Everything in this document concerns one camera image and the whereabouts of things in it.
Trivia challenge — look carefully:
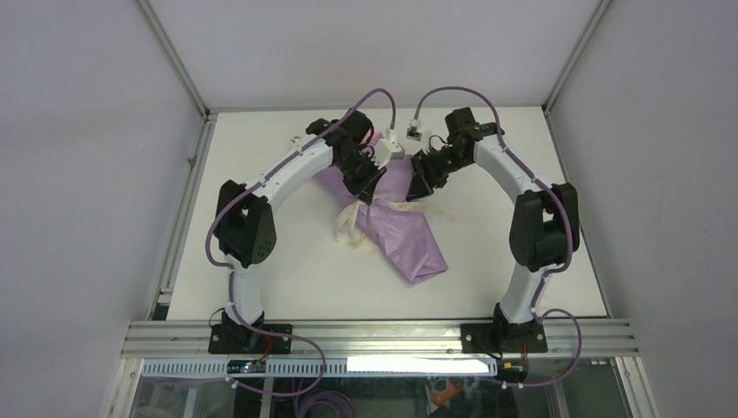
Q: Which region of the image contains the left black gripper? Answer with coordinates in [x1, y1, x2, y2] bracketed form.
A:
[335, 151, 387, 206]

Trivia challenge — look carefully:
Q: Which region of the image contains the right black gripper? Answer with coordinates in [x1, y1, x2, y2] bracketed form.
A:
[406, 146, 472, 202]

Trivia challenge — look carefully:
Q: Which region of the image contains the pink purple wrapping paper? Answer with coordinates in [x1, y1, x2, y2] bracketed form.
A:
[314, 155, 448, 285]

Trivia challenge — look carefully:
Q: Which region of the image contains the cream ribbon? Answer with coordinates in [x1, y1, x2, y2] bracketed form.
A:
[333, 196, 458, 249]

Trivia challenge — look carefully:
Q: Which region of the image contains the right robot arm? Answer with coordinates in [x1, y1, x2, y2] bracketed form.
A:
[406, 108, 580, 353]

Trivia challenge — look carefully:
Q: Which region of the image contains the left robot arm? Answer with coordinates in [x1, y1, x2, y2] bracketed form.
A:
[206, 111, 386, 354]

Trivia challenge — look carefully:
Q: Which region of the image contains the white led light bar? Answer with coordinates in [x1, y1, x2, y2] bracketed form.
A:
[346, 356, 460, 374]

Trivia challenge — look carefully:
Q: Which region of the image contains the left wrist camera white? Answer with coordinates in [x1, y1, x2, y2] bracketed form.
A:
[372, 129, 406, 169]

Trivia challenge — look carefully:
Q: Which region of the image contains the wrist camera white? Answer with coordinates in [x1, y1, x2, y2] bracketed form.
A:
[372, 129, 406, 169]
[406, 118, 432, 152]

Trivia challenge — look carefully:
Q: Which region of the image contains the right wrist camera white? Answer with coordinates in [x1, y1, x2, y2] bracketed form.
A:
[406, 118, 432, 152]

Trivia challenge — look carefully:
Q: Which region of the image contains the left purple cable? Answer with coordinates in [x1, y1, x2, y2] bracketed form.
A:
[205, 88, 398, 399]

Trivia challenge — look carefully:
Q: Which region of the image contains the purple cable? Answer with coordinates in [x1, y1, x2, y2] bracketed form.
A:
[205, 88, 398, 399]
[413, 86, 583, 388]

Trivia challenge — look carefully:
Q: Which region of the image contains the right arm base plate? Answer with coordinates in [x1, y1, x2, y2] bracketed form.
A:
[460, 320, 548, 354]

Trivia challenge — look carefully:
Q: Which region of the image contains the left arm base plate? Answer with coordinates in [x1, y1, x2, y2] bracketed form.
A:
[208, 324, 292, 355]

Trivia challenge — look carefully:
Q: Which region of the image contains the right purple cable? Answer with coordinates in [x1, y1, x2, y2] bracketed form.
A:
[413, 86, 583, 388]

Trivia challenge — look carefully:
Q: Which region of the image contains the aluminium front rail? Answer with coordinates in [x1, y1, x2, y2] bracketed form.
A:
[121, 318, 640, 359]

